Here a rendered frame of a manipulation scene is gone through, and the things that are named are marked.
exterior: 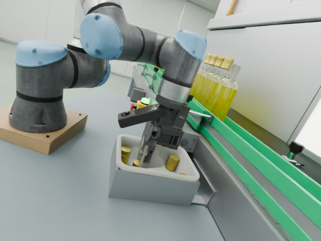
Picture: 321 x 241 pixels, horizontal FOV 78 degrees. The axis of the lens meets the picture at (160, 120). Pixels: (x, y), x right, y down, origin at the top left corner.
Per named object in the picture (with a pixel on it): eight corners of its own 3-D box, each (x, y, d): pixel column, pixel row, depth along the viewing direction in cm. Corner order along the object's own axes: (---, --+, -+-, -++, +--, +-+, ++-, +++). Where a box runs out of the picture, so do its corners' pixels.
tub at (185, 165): (191, 206, 53) (203, 180, 51) (107, 196, 47) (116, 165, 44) (174, 167, 69) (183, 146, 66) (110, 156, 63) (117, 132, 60)
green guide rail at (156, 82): (179, 126, 70) (187, 105, 67) (176, 125, 70) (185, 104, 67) (137, 64, 228) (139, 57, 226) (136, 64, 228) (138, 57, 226)
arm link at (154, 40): (117, 19, 45) (155, 30, 40) (147, 28, 54) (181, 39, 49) (111, 54, 48) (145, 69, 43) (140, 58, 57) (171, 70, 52)
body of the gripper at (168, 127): (176, 153, 50) (194, 109, 46) (144, 146, 48) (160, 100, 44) (169, 138, 57) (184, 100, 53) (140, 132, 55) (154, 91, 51)
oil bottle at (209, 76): (204, 124, 85) (225, 76, 78) (192, 121, 83) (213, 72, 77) (199, 119, 90) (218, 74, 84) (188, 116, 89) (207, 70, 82)
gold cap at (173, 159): (174, 173, 63) (178, 161, 61) (164, 168, 63) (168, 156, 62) (176, 168, 66) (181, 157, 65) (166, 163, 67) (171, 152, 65)
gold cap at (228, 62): (231, 71, 73) (236, 59, 72) (223, 68, 72) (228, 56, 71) (226, 70, 76) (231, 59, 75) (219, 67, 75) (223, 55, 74)
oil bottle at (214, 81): (209, 130, 80) (232, 79, 73) (197, 127, 78) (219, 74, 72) (204, 124, 85) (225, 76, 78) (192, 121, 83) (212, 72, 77)
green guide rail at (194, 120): (197, 131, 72) (206, 111, 70) (195, 130, 72) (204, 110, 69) (143, 66, 231) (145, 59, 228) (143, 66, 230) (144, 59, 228)
